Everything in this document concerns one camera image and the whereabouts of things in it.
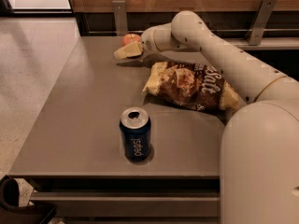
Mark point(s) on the blue pepsi can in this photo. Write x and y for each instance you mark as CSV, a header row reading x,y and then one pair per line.
x,y
135,126

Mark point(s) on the wooden wall counter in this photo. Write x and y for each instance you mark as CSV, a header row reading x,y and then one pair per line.
x,y
230,19

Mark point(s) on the metal bracket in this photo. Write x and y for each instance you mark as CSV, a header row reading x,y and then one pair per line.
x,y
120,17
255,33

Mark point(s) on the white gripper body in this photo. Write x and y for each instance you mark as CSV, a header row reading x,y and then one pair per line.
x,y
148,40

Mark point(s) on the grey table drawer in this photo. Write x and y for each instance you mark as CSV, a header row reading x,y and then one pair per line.
x,y
96,204

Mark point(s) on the brown chip bag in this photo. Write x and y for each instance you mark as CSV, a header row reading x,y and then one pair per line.
x,y
195,86

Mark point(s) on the right metal bracket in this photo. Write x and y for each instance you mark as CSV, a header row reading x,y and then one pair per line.
x,y
255,33

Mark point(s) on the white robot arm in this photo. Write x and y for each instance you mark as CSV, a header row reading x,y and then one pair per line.
x,y
259,163

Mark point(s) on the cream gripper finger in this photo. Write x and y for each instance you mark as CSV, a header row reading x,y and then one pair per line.
x,y
128,51

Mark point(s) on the red apple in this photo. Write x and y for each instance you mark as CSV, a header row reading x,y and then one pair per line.
x,y
129,38

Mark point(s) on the left metal bracket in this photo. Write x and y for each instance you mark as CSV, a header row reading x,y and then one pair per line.
x,y
120,17

